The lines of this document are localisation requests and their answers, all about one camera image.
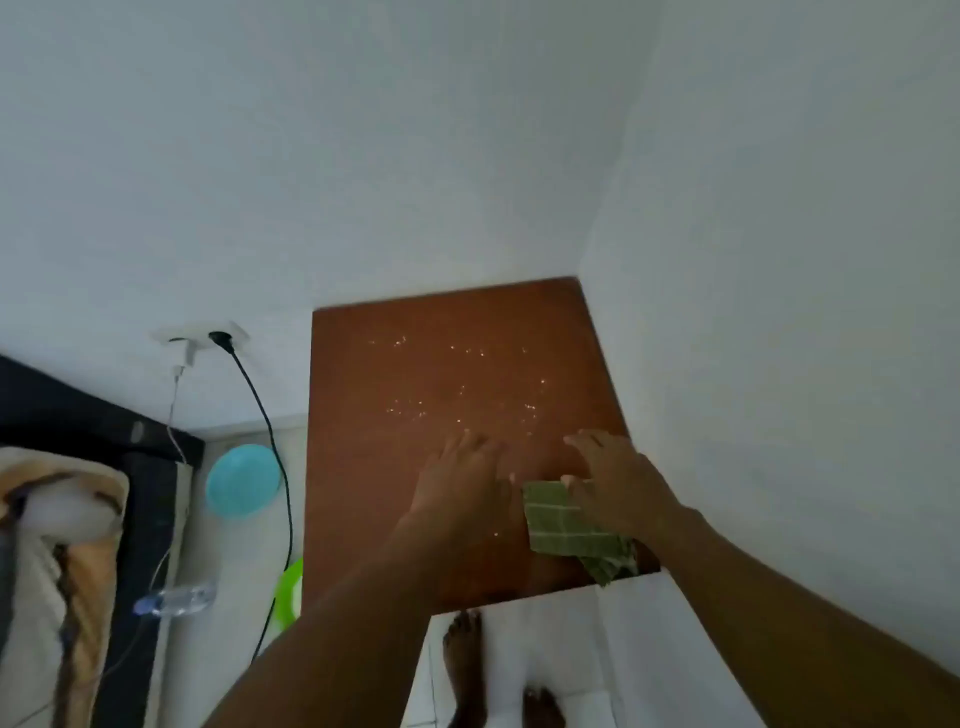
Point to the person's left foot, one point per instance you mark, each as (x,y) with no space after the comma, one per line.
(463,667)

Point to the white wall socket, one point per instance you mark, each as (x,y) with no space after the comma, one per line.
(199,330)

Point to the brown wooden drawer cabinet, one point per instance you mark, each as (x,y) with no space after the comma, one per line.
(360,480)

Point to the bright green plastic plate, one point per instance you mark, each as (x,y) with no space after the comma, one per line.
(289,596)

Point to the green striped cleaning cloth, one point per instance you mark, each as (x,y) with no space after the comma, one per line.
(551,521)

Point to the clear plastic water bottle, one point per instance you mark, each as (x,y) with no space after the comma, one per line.
(180,598)

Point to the person's right hand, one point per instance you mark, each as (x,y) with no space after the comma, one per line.
(622,487)

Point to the person's left hand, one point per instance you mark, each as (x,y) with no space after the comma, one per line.
(465,495)

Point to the person's right foot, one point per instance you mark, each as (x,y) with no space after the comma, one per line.
(541,711)

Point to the white charger adapter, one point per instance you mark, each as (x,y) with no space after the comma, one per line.
(187,351)

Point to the light blue plastic plate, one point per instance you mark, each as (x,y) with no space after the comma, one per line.
(244,481)

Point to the striped bed sheet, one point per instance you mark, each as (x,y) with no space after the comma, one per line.
(45,585)

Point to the person's left forearm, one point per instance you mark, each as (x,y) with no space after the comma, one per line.
(352,637)

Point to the person's right forearm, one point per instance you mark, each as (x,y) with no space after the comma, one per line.
(787,645)

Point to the person's foot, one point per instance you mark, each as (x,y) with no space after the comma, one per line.
(541,711)
(463,667)

